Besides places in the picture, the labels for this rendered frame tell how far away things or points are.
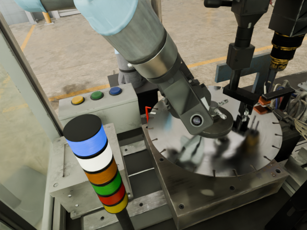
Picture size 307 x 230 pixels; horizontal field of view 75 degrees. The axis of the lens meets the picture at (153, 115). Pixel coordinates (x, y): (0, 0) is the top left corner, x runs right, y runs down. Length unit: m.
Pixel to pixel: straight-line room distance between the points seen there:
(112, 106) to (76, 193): 0.31
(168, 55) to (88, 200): 0.44
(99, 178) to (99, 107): 0.46
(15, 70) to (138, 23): 0.39
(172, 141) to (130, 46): 0.28
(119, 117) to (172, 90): 0.44
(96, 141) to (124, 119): 0.54
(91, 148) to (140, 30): 0.15
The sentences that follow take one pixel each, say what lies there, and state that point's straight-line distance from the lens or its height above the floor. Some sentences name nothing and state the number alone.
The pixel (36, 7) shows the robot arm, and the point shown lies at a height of 1.25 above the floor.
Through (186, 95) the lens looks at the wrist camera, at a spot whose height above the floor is 1.12.
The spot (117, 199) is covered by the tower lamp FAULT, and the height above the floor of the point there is 1.01.
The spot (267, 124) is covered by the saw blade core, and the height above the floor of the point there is 0.95.
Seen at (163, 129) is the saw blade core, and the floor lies 0.95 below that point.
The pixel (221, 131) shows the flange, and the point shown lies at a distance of 0.51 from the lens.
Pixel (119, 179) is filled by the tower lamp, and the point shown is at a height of 1.05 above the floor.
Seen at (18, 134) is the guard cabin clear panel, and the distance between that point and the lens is 0.57.
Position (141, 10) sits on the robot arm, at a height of 1.25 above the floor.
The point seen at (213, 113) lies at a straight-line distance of 0.51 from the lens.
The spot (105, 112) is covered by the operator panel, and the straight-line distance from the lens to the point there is 0.74.
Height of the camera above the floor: 1.32
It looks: 41 degrees down
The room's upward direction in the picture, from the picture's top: 7 degrees counter-clockwise
